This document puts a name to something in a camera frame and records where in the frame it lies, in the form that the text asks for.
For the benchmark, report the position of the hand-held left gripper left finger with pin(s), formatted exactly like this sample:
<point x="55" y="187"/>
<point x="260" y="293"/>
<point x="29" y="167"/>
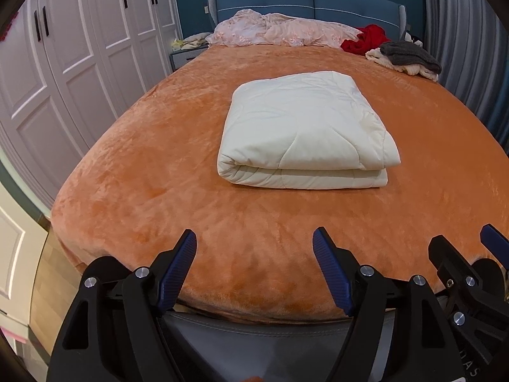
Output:
<point x="179" y="270"/>

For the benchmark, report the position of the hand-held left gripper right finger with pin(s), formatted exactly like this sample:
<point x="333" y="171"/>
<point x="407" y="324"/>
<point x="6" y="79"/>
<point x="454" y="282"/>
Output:
<point x="332" y="270"/>

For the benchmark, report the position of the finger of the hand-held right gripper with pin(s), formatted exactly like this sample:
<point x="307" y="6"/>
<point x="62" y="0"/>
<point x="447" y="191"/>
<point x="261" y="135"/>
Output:
<point x="449" y="258"/>
<point x="497" y="242"/>

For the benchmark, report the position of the white quilted jacket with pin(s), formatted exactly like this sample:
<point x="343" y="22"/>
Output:
<point x="306" y="127"/>

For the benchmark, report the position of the orange plush blanket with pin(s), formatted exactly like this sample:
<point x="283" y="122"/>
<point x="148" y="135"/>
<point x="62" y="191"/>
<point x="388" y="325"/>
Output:
<point x="159" y="187"/>

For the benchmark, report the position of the cream panelled door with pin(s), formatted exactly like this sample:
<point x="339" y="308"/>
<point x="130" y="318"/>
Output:
<point x="16" y="246"/>

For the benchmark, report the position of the grey pleated curtain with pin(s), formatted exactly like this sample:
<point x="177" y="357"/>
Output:
<point x="465" y="47"/>

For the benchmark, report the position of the grey knit garment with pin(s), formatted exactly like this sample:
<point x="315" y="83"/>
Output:
<point x="409" y="53"/>

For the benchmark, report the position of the grey nightstand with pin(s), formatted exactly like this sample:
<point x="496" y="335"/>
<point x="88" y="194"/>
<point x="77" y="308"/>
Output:
<point x="183" y="57"/>

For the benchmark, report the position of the cream fleece garment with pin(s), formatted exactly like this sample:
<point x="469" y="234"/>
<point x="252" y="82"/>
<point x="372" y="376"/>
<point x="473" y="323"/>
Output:
<point x="377" y="57"/>

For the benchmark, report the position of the white panelled wardrobe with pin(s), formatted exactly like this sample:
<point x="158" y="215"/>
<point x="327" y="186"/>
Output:
<point x="79" y="67"/>

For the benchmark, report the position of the cream cloth on nightstand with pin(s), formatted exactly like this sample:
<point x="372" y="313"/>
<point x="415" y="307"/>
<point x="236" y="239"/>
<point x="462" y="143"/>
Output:
<point x="195" y="41"/>

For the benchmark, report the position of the red garment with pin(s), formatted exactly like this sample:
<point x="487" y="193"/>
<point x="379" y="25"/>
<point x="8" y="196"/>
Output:
<point x="362" y="41"/>

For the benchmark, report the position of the pink floral quilt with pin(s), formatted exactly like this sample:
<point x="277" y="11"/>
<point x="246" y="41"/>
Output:
<point x="286" y="32"/>

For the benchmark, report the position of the blue upholstered headboard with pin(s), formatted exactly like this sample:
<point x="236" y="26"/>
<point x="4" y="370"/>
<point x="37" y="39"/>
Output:
<point x="278" y="4"/>

